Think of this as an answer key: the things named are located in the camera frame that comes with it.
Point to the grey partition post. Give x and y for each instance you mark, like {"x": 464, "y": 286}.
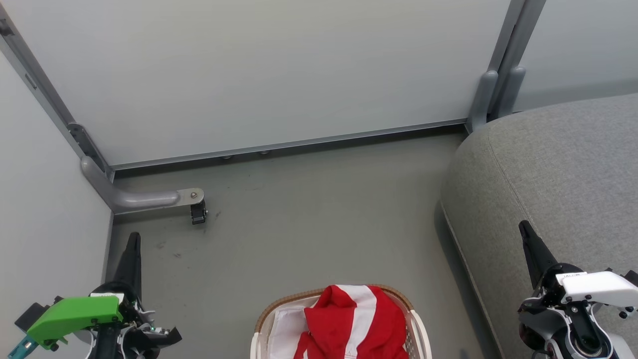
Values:
{"x": 516, "y": 75}
{"x": 491, "y": 80}
{"x": 45, "y": 94}

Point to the white cloth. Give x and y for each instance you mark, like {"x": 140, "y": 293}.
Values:
{"x": 286, "y": 331}

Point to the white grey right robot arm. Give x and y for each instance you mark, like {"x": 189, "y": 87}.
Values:
{"x": 573, "y": 334}

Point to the grey fabric sofa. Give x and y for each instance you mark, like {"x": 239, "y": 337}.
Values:
{"x": 548, "y": 174}

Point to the white laundry basket brown rim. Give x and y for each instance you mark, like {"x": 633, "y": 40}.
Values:
{"x": 418, "y": 330}

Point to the red and white garment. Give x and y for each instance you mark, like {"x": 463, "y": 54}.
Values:
{"x": 339, "y": 324}

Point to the grey partition bottom rail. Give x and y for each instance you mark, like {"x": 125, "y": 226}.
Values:
{"x": 299, "y": 144}

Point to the grey partition foot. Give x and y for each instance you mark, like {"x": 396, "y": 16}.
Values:
{"x": 134, "y": 200}

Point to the black caster wheel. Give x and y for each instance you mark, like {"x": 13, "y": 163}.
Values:
{"x": 198, "y": 213}

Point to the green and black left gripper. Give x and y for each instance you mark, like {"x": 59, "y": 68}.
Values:
{"x": 75, "y": 314}

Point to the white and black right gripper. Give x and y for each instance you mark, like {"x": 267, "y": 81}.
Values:
{"x": 598, "y": 286}

